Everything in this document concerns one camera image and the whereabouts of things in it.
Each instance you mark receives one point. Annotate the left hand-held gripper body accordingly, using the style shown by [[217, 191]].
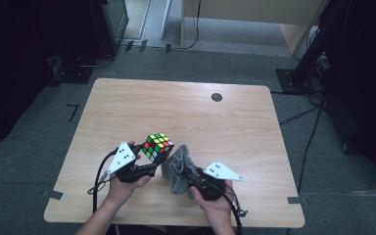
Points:
[[122, 160]]

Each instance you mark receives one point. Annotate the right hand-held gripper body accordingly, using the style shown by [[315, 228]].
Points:
[[212, 182]]

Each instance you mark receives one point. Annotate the grey knitted sock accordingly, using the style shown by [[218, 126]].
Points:
[[176, 169]]

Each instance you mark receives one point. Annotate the multicoloured puzzle cube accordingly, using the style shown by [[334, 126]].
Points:
[[158, 147]]

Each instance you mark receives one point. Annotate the person's right hand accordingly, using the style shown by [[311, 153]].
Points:
[[215, 209]]

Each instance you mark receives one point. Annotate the person's left hand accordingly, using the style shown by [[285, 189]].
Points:
[[124, 192]]

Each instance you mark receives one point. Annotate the person's dark trousers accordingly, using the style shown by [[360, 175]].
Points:
[[163, 231]]

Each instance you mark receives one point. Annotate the grey floor tape piece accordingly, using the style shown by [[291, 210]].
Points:
[[55, 195], [295, 200]]

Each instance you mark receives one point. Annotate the dark round table grommet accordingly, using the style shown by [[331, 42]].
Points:
[[216, 97]]

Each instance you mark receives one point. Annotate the black flat stand base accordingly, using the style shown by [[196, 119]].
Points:
[[73, 75]]

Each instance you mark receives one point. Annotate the dark floor tape strip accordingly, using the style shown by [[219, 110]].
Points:
[[168, 48], [143, 45], [129, 45]]

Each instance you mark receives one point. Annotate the dark curtain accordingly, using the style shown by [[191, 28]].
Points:
[[368, 81], [19, 65]]

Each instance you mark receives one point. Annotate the black metal stand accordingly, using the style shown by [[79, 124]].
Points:
[[302, 70]]

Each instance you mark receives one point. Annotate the beige wooden desk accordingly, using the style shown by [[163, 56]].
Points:
[[241, 8]]

